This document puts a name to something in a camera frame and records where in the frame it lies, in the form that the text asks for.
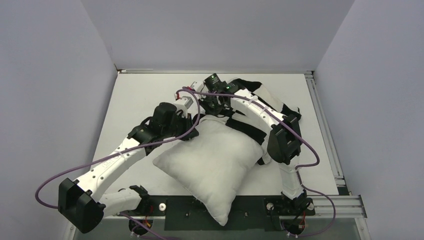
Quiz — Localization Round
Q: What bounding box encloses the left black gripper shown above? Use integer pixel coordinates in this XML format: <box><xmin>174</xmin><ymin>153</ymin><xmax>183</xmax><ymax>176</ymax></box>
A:
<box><xmin>161</xmin><ymin>111</ymin><xmax>198</xmax><ymax>141</ymax></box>

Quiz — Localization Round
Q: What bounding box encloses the black and white checkered pillowcase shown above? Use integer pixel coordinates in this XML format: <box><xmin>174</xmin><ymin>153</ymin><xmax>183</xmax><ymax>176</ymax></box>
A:
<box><xmin>198</xmin><ymin>78</ymin><xmax>302</xmax><ymax>166</ymax></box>

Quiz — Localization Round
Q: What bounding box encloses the white pillow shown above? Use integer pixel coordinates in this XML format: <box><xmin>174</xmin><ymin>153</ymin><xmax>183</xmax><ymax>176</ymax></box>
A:
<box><xmin>153</xmin><ymin>116</ymin><xmax>264</xmax><ymax>226</ymax></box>

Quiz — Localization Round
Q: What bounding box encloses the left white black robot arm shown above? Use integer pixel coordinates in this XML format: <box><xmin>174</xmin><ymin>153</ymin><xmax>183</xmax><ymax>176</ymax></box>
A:
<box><xmin>58</xmin><ymin>97</ymin><xmax>199</xmax><ymax>234</ymax></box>

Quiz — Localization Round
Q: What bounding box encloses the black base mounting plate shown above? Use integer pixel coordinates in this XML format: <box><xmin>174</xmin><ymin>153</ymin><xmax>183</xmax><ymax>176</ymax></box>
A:
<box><xmin>125</xmin><ymin>195</ymin><xmax>316</xmax><ymax>231</ymax></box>

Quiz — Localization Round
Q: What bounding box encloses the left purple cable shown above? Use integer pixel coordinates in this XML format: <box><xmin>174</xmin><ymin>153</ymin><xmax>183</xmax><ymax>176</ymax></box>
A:
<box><xmin>35</xmin><ymin>86</ymin><xmax>202</xmax><ymax>240</ymax></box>

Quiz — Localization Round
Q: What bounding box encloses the purple cable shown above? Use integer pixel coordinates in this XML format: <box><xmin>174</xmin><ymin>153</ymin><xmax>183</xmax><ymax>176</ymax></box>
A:
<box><xmin>177</xmin><ymin>87</ymin><xmax>337</xmax><ymax>239</ymax></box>
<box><xmin>35</xmin><ymin>86</ymin><xmax>202</xmax><ymax>240</ymax></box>

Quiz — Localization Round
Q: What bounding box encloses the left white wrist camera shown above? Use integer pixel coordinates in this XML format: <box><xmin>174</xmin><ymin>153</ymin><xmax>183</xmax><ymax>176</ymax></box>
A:
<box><xmin>173</xmin><ymin>96</ymin><xmax>194</xmax><ymax>111</ymax></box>

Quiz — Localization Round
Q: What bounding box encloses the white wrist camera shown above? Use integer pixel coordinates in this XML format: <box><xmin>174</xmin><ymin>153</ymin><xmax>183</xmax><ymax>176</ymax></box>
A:
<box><xmin>173</xmin><ymin>96</ymin><xmax>194</xmax><ymax>111</ymax></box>
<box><xmin>188</xmin><ymin>81</ymin><xmax>205</xmax><ymax>92</ymax></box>

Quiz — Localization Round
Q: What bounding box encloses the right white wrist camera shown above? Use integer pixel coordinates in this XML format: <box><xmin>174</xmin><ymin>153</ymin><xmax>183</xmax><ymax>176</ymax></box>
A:
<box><xmin>188</xmin><ymin>81</ymin><xmax>205</xmax><ymax>92</ymax></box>

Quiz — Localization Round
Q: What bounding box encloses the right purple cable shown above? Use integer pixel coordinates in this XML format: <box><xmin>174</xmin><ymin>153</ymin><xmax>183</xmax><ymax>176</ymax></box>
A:
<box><xmin>177</xmin><ymin>87</ymin><xmax>337</xmax><ymax>239</ymax></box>

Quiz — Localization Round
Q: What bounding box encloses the aluminium frame rail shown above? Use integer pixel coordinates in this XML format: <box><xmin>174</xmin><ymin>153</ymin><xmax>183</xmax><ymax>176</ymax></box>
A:
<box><xmin>64</xmin><ymin>69</ymin><xmax>371</xmax><ymax>240</ymax></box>

